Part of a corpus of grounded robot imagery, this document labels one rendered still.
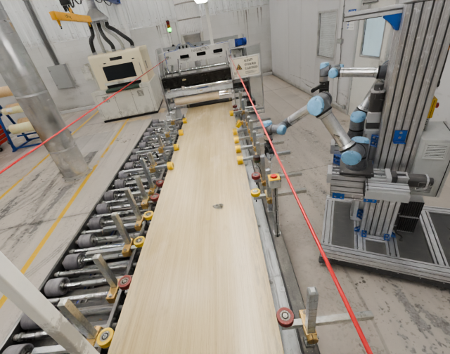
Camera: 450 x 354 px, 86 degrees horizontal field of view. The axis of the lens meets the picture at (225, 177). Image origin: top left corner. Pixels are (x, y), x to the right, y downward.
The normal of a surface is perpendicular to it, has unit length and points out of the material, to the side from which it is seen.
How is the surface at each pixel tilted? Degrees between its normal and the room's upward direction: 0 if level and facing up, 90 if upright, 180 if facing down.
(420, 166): 90
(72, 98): 90
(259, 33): 90
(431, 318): 0
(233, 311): 0
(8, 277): 90
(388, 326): 0
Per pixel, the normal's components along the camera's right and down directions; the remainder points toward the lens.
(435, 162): -0.38, 0.54
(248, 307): -0.15, -0.83
